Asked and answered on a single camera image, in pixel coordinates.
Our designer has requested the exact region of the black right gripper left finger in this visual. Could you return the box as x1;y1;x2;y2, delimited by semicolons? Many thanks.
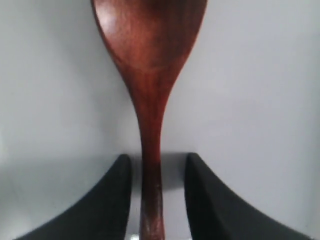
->
20;154;132;240

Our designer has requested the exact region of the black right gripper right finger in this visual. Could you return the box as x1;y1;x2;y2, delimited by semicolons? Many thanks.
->
184;153;310;240

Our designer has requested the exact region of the dark brown wooden spoon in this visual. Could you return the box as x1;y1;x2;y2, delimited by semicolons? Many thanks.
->
91;0;208;240

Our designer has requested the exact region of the white rectangular plastic tray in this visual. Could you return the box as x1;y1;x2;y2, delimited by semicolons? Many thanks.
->
0;0;320;240

